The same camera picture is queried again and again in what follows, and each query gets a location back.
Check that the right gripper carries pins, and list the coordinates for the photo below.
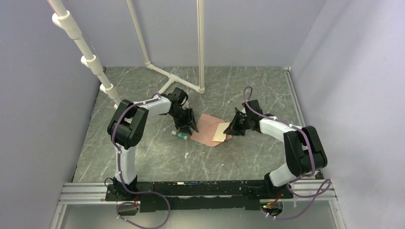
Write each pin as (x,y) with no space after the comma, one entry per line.
(233,129)

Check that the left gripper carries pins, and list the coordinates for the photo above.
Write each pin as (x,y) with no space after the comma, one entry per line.
(189,121)

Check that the pink envelope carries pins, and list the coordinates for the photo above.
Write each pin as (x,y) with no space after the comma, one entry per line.
(207,126)

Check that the green glue stick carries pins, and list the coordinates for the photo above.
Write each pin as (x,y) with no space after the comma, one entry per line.
(179,135)

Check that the tan paper letter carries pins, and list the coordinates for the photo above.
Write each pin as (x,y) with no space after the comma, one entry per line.
(219,135)

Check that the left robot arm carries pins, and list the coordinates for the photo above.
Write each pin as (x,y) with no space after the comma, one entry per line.
(127,126)

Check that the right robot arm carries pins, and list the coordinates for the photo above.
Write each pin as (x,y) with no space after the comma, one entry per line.
(304,153)

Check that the aluminium side rail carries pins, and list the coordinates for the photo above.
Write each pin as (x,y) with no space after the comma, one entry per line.
(286,72)

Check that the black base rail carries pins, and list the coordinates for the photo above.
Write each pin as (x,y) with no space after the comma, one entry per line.
(194,195)

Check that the white PVC pipe frame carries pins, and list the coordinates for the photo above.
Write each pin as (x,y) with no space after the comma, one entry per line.
(63,19)

